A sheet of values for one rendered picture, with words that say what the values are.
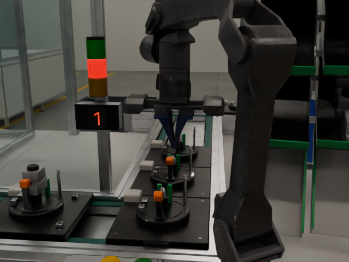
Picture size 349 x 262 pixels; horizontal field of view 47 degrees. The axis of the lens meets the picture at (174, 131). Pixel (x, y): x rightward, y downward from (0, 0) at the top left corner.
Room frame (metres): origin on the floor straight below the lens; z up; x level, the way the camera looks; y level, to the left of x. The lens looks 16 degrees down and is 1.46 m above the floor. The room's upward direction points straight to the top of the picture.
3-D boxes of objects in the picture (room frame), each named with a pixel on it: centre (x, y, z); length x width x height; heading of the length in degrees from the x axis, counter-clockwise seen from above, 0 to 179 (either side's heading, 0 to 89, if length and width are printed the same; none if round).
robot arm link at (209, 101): (0.75, 0.00, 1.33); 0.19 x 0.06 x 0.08; 84
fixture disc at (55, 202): (0.98, 0.37, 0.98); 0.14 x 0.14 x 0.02
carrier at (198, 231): (0.95, 0.03, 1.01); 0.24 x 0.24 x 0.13; 84
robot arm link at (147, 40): (0.78, 0.02, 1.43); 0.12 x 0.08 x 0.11; 27
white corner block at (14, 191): (1.09, 0.46, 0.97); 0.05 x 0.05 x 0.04; 84
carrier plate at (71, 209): (0.98, 0.37, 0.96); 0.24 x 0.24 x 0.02; 84
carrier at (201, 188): (1.19, 0.01, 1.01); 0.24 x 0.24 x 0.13; 84
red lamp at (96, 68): (1.09, 0.21, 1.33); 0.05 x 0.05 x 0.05
